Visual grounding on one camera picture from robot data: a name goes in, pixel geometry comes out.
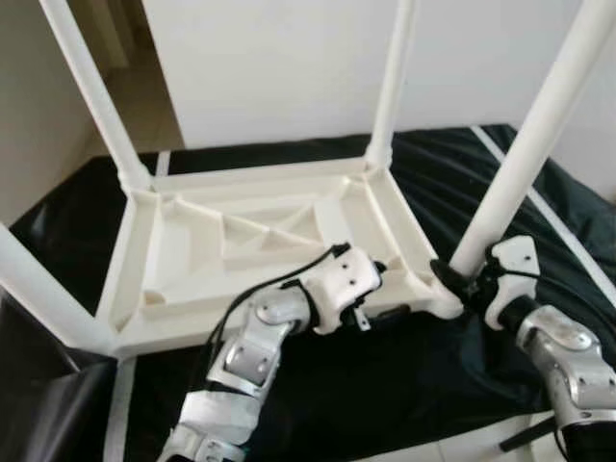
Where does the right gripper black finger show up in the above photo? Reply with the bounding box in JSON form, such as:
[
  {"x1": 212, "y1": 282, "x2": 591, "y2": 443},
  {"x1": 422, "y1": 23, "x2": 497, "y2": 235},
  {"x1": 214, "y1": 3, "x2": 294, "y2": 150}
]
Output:
[{"x1": 428, "y1": 258, "x2": 468, "y2": 295}]

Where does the black cloth cover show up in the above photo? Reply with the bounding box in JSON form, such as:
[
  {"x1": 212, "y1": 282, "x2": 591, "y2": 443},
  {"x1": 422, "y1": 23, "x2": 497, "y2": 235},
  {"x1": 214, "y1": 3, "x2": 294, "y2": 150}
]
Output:
[{"x1": 0, "y1": 123, "x2": 616, "y2": 462}]

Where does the black stand bar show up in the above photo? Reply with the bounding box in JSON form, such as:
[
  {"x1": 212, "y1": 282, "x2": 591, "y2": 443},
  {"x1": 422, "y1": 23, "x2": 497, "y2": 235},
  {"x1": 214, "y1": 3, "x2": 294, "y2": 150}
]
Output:
[{"x1": 499, "y1": 419, "x2": 559, "y2": 453}]

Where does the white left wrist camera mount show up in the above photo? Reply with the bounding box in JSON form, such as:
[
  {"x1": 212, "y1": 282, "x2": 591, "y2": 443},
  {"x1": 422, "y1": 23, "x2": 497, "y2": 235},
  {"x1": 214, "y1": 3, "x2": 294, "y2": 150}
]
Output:
[{"x1": 308, "y1": 245, "x2": 384, "y2": 333}]

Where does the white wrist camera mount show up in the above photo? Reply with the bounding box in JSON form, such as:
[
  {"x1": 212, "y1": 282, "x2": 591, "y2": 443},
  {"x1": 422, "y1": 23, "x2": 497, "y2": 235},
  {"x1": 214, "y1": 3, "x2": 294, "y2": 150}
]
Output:
[
  {"x1": 308, "y1": 245, "x2": 384, "y2": 333},
  {"x1": 481, "y1": 236, "x2": 538, "y2": 328}
]

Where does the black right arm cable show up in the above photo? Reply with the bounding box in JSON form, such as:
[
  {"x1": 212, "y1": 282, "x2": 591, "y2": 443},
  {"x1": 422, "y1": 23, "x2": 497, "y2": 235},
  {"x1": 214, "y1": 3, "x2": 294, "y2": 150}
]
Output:
[{"x1": 496, "y1": 269, "x2": 616, "y2": 328}]

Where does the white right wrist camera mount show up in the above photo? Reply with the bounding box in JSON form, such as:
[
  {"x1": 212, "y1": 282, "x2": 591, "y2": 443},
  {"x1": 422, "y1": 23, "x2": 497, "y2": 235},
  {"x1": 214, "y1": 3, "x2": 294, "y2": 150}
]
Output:
[{"x1": 481, "y1": 236, "x2": 538, "y2": 328}]

